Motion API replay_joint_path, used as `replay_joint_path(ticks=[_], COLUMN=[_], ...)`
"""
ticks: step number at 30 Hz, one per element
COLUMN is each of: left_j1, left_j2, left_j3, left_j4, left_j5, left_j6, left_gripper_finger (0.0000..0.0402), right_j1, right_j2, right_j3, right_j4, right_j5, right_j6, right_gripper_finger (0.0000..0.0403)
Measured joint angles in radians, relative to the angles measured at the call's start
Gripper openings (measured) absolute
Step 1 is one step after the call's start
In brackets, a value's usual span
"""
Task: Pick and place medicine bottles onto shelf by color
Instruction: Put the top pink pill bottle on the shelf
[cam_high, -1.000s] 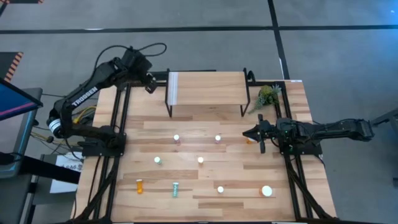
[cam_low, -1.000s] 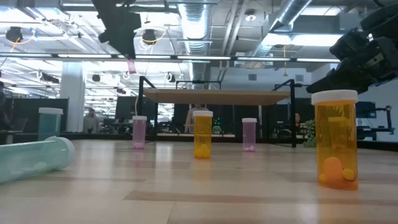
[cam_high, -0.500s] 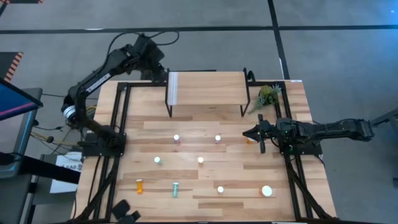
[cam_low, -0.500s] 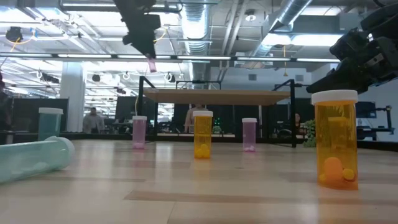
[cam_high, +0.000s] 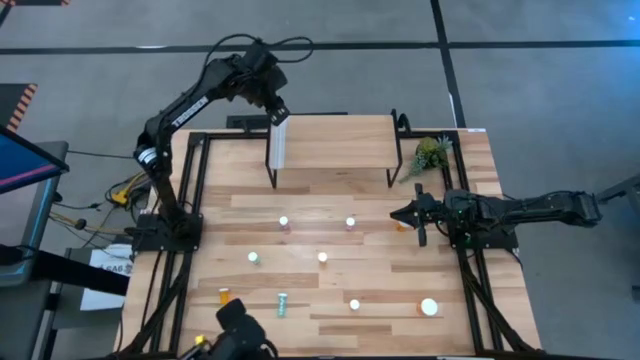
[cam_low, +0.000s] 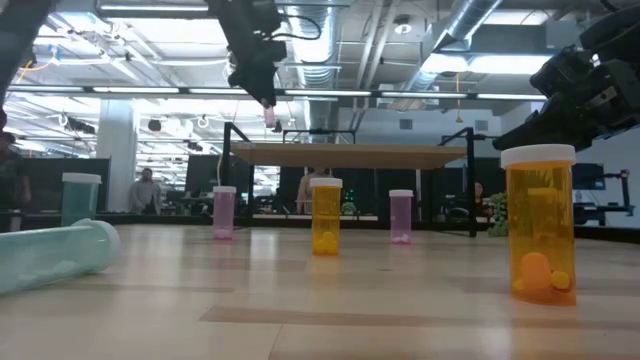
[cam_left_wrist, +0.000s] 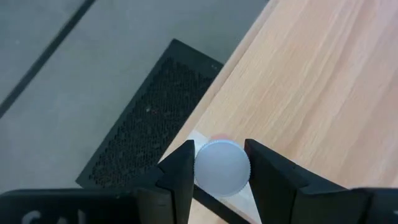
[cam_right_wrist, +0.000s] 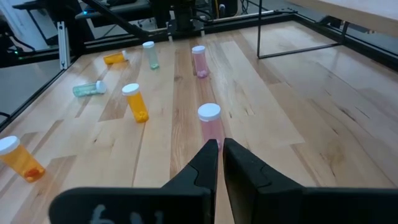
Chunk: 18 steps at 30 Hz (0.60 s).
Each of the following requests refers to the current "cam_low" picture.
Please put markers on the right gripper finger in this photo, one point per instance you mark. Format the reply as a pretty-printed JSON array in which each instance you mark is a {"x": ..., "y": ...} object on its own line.
[
  {"x": 560, "y": 122},
  {"x": 555, "y": 142}
]

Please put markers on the pink pill bottle white cap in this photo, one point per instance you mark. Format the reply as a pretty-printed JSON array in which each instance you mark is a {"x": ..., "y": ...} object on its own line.
[
  {"x": 401, "y": 215},
  {"x": 269, "y": 117},
  {"x": 224, "y": 210}
]

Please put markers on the orange pill bottle white cap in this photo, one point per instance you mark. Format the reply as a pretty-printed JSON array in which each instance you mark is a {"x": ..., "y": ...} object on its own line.
[
  {"x": 540, "y": 225},
  {"x": 326, "y": 215}
]

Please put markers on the teal pill bottle white cap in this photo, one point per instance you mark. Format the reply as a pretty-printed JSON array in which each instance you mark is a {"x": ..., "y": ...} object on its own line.
[
  {"x": 80, "y": 200},
  {"x": 50, "y": 255}
]

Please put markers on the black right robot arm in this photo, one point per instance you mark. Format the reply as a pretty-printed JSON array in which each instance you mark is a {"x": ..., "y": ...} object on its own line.
[{"x": 622, "y": 30}]

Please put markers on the black desk monitor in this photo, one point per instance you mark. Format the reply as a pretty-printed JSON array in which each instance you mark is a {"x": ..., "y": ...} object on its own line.
[{"x": 590, "y": 176}]

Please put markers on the dark office desk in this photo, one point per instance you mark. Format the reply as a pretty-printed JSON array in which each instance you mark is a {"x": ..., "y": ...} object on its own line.
[{"x": 600, "y": 212}]

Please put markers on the person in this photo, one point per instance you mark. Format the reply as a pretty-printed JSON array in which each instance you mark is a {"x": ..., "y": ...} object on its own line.
[
  {"x": 145, "y": 195},
  {"x": 303, "y": 192},
  {"x": 12, "y": 175},
  {"x": 480, "y": 197}
]

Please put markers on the potted green succulent plant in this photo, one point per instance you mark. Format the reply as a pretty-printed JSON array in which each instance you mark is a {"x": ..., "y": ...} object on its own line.
[{"x": 499, "y": 220}]

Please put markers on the dark office monitors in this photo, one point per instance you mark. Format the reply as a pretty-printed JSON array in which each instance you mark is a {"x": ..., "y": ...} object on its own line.
[{"x": 200, "y": 172}]

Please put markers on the long LED light bar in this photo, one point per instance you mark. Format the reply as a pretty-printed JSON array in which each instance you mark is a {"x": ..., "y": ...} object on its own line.
[{"x": 135, "y": 90}]

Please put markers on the white round pillar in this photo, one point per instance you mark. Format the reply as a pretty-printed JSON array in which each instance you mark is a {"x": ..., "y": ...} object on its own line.
[{"x": 117, "y": 150}]

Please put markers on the black office partition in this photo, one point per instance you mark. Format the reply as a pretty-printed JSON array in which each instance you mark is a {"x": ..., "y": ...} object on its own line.
[{"x": 42, "y": 185}]

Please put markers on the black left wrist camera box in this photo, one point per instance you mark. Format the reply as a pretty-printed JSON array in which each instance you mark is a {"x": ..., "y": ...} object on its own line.
[{"x": 265, "y": 17}]

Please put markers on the silver ventilation duct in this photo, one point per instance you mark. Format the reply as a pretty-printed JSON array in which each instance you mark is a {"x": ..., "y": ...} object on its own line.
[
  {"x": 465, "y": 20},
  {"x": 315, "y": 55}
]

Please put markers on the wooden shelf black metal frame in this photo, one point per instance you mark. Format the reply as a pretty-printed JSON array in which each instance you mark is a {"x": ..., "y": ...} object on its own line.
[{"x": 350, "y": 156}]

